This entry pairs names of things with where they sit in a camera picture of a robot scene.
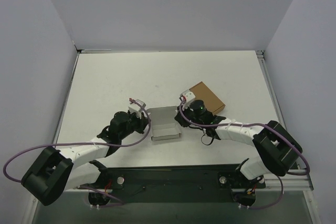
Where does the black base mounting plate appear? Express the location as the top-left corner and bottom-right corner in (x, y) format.
(87, 164), (266, 203)

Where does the white paper box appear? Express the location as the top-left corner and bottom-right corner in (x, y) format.
(147, 106), (182, 142)

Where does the brown folded cardboard box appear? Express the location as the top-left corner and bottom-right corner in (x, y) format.
(189, 82), (225, 115)

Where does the aluminium table frame rail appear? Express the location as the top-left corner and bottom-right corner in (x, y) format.
(256, 50), (314, 191)

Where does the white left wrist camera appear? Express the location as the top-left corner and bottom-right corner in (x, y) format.
(128, 98), (146, 118)

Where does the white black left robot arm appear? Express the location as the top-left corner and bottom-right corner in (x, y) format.
(20, 111), (151, 206)

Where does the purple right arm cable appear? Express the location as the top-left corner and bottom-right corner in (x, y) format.
(179, 98), (310, 210)

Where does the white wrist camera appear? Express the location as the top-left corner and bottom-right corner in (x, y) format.
(180, 90), (196, 110)
(128, 98), (146, 118)

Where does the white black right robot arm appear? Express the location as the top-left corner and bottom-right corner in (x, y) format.
(175, 96), (310, 180)

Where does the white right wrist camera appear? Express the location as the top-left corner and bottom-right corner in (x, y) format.
(180, 90), (196, 110)

